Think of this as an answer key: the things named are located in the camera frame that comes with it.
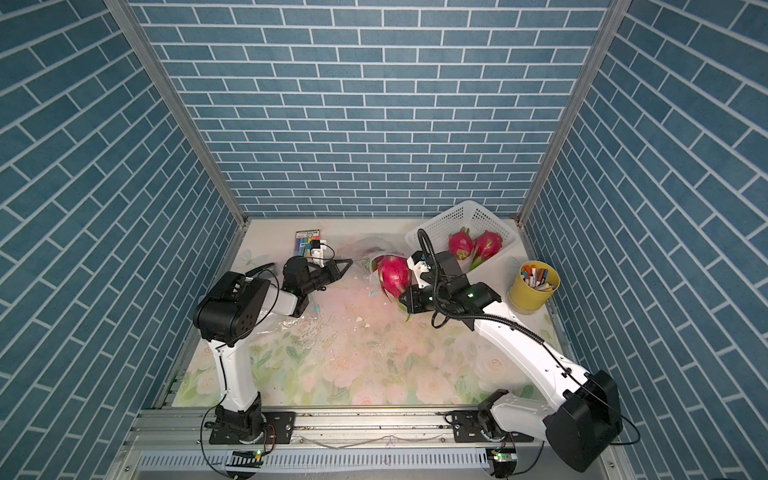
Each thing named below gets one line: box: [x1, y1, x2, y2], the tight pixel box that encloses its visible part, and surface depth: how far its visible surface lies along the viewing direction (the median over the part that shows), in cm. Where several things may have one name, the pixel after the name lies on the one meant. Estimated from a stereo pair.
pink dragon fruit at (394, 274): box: [369, 255, 412, 311], surface depth 77 cm
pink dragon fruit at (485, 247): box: [469, 230, 503, 270], surface depth 105 cm
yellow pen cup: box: [510, 260, 561, 311], surface depth 91 cm
